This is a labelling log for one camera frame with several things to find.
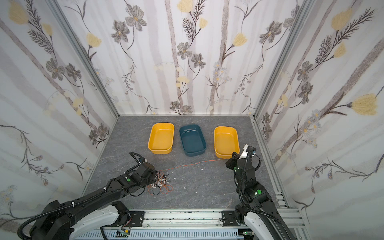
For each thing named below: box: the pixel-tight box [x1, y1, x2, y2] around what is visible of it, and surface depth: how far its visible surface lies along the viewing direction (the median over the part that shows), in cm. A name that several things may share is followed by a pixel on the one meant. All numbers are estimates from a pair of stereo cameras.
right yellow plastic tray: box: [214, 126, 240, 160], surface depth 106 cm
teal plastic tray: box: [179, 124, 207, 157], surface depth 110 cm
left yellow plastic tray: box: [148, 122, 175, 155], surface depth 104 cm
